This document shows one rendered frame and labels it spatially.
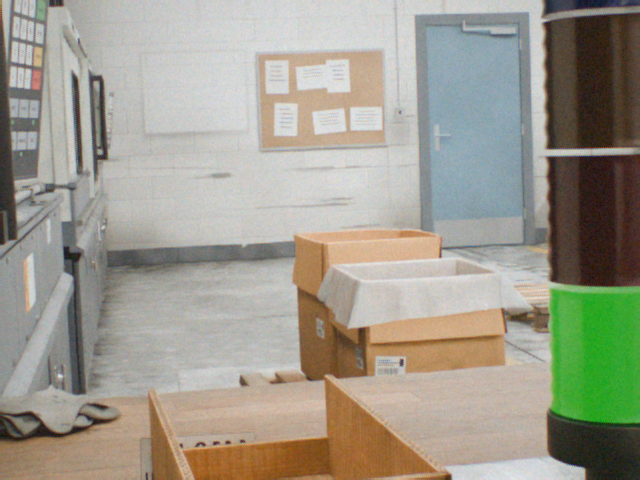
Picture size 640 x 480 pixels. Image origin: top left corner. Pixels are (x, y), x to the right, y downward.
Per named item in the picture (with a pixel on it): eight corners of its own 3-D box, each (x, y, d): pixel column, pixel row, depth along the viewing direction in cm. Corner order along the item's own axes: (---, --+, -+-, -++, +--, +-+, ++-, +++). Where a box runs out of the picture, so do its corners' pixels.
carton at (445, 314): (538, 423, 407) (534, 273, 402) (353, 438, 397) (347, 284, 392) (478, 384, 472) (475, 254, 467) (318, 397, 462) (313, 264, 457)
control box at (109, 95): (117, 150, 779) (114, 89, 776) (81, 151, 776) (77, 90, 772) (117, 150, 797) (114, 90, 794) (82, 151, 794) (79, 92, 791)
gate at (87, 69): (108, 197, 699) (100, 57, 692) (89, 198, 697) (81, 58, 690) (110, 191, 783) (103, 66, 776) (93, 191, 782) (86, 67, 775)
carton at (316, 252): (456, 385, 473) (452, 235, 468) (324, 397, 461) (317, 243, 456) (412, 360, 528) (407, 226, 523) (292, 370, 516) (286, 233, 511)
